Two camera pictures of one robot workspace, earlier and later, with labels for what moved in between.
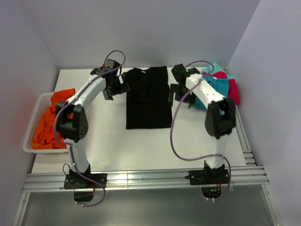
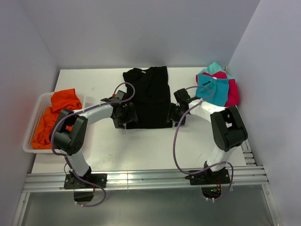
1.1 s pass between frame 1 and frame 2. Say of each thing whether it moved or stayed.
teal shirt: stayed
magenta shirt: stayed
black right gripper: moved
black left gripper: moved
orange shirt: stayed
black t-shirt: stayed
